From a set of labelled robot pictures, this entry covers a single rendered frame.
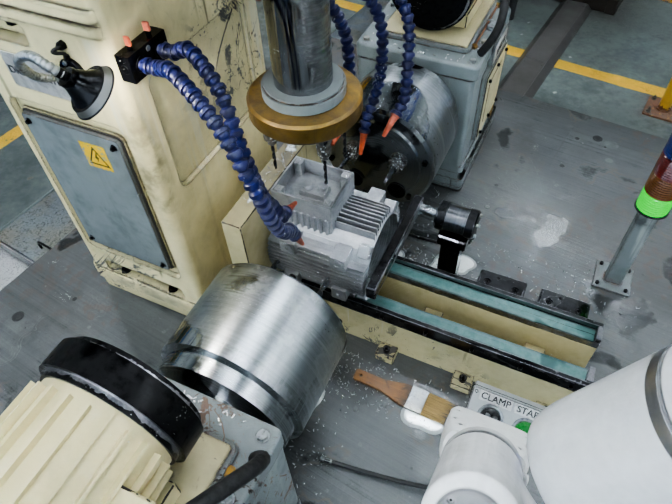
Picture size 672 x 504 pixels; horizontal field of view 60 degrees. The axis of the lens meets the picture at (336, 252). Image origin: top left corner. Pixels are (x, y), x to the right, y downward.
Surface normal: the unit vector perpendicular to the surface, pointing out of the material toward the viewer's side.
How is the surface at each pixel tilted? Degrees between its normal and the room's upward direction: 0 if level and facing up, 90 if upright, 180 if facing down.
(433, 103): 39
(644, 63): 0
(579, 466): 74
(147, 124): 90
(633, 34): 0
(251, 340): 17
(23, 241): 0
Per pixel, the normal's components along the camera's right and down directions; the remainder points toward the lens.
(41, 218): -0.04, -0.64
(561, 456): -0.94, -0.05
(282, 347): 0.50, -0.34
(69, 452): 0.32, -0.47
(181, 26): 0.90, 0.31
